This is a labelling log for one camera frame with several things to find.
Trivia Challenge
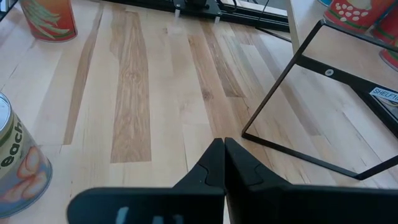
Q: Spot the blue peaches can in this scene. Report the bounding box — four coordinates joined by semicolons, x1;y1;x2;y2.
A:
0;92;53;218

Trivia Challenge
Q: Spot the black aluminium rig frame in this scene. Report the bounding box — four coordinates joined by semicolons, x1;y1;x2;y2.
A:
0;0;292;34

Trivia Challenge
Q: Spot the red can with white dots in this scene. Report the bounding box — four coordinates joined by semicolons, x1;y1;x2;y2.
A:
323;0;396;34

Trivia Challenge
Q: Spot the orange-red food can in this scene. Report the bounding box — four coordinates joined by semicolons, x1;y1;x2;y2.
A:
371;6;398;73

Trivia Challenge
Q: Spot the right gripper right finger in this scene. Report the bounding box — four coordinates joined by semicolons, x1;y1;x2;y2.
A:
224;137;398;224

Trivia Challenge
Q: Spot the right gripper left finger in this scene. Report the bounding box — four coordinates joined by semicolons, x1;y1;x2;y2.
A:
67;138;225;224

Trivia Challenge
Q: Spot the orange green beans can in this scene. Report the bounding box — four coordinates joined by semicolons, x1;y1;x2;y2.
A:
19;0;78;43

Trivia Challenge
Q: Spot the wooden shelf with black legs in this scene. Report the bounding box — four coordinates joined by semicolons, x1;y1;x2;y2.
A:
241;0;398;181

